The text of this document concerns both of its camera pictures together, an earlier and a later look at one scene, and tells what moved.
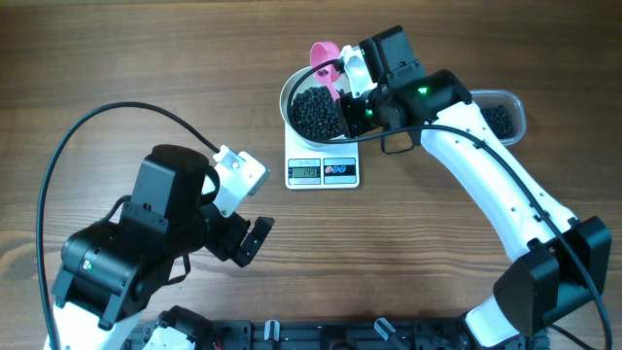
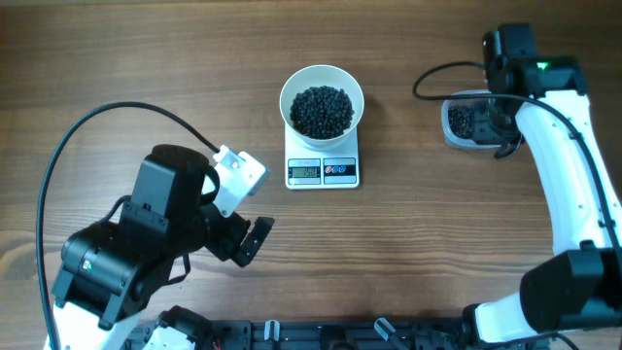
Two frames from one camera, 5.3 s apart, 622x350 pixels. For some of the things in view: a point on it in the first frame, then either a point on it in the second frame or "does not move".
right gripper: [353, 125] → [483, 133]
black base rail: [328, 333] does not move
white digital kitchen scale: [309, 167] does not move
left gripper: [228, 242] does not move
